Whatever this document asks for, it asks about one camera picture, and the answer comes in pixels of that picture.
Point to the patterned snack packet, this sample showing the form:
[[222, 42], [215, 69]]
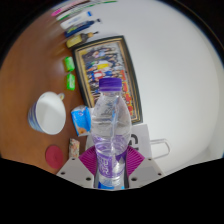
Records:
[[74, 148]]

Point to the white paper gift bag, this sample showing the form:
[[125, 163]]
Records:
[[141, 140]]

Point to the framed group photo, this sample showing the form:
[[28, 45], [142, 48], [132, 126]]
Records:
[[103, 63]]

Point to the amber pump bottle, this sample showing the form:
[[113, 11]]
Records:
[[76, 40]]

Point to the blue tissue pack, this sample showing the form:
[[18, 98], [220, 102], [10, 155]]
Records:
[[80, 120]]

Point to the white lotion bottle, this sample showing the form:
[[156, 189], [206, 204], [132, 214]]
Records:
[[75, 20]]

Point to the blue patterned paper cup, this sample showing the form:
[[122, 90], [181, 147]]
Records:
[[48, 113]]

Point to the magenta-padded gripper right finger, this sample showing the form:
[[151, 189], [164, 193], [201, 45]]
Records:
[[146, 170]]

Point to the clear purple-capped water bottle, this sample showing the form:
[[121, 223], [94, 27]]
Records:
[[111, 133]]

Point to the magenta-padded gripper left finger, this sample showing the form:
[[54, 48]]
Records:
[[76, 171]]

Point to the flat round red coaster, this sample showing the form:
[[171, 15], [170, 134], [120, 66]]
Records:
[[54, 156]]

